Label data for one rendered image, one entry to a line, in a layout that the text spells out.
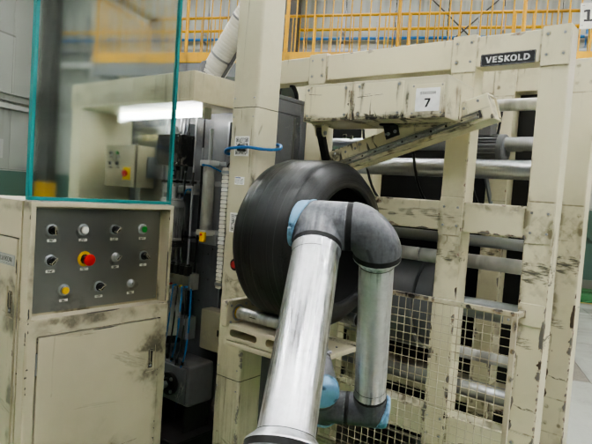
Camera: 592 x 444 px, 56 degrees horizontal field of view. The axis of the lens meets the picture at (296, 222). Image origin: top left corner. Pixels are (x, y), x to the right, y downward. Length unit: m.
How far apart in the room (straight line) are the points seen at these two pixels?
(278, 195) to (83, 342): 0.82
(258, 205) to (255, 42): 0.66
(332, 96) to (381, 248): 1.04
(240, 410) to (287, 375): 1.17
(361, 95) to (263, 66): 0.38
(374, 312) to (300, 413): 0.42
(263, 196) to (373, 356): 0.65
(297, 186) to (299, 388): 0.84
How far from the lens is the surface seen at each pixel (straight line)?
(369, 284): 1.34
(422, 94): 2.00
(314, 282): 1.17
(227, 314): 2.01
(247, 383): 2.22
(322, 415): 1.62
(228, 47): 2.68
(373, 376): 1.51
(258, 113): 2.08
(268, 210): 1.75
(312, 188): 1.75
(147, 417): 2.28
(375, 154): 2.21
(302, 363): 1.09
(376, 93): 2.09
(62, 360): 2.00
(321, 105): 2.22
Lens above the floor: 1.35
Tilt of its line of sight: 3 degrees down
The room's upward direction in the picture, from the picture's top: 4 degrees clockwise
